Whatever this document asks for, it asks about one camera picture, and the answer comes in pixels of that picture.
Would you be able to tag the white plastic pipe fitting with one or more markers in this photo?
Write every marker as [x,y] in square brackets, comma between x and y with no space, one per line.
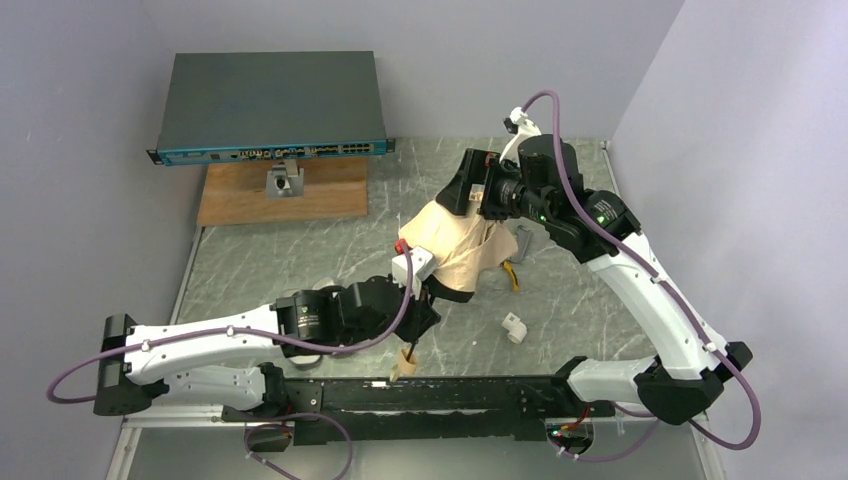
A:
[516,330]

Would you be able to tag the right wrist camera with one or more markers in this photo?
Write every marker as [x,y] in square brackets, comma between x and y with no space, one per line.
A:
[521,127]

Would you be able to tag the grey network switch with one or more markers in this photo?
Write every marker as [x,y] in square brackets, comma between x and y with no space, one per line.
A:
[271,106]

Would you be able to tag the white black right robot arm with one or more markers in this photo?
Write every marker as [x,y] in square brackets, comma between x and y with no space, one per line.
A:
[543,184]

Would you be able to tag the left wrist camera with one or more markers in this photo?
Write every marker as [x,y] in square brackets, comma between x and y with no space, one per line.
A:
[412,266]

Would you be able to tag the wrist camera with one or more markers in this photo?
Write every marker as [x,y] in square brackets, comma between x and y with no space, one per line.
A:
[521,127]
[412,266]

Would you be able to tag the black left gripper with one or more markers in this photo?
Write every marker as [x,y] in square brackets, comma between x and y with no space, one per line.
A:
[424,314]

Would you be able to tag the wooden board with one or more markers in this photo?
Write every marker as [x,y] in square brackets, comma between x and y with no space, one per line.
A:
[234,193]

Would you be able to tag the grey metal stand bracket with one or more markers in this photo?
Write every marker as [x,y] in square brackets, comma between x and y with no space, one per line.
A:
[285,180]

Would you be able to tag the yellow handled pliers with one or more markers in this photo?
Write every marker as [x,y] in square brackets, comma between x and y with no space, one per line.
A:
[509,269]

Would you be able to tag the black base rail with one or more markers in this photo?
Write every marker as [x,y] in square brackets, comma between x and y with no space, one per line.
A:
[519,407]

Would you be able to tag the beige umbrella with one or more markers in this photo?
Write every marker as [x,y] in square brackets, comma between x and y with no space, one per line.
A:
[463,246]

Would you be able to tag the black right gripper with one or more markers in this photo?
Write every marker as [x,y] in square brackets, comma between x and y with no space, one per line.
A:
[469,179]

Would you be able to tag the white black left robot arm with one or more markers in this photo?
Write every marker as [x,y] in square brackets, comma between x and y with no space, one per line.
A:
[228,360]

